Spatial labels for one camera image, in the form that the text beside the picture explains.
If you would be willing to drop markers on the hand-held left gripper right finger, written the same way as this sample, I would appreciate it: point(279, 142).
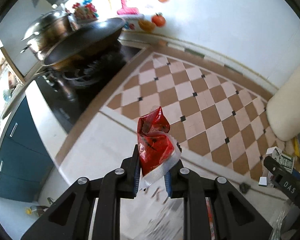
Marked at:
point(168, 185)

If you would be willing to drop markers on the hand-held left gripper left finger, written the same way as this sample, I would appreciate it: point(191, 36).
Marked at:
point(136, 182)

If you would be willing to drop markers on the clear white sachet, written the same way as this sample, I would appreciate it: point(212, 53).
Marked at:
point(283, 217)

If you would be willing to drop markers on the red wrapper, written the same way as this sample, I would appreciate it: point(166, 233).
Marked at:
point(152, 145)

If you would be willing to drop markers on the green and white medicine box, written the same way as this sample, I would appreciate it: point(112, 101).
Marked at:
point(286, 163)

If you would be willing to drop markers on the yellow sponge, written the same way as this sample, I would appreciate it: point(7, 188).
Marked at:
point(295, 147)

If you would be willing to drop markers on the clear plastic bag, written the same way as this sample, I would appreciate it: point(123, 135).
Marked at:
point(152, 220)

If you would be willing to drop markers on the small dark cap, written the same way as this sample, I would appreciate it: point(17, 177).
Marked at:
point(244, 188)

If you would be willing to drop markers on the cream chopstick holder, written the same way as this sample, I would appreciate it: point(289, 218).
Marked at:
point(287, 110)

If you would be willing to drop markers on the black gas stove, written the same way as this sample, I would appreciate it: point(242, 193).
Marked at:
point(65, 110)

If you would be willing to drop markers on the oil bottle with yellow cap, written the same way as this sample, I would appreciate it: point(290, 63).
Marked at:
point(37, 209)

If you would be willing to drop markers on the checkered tablecloth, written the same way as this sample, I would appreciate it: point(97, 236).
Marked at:
point(190, 85)

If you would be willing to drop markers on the blue kitchen cabinet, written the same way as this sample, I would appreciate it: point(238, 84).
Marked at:
point(17, 160)

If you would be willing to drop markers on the black frying pan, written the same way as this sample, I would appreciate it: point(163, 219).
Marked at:
point(90, 37)

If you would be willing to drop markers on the steel pot with lid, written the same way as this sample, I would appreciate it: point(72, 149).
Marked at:
point(50, 27)

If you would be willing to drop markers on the yellow fruit wall sticker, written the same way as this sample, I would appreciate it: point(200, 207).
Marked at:
point(146, 25)

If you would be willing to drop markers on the orange tomato wall sticker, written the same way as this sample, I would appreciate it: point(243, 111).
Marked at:
point(158, 20)

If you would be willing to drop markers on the pink wall sticker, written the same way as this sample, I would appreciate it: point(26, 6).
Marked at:
point(126, 7)

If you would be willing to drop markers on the colourful cluster wall sticker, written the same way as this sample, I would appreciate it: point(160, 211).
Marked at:
point(85, 12)

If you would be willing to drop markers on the yellow oval wall sticker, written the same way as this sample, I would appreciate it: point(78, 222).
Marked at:
point(108, 2)

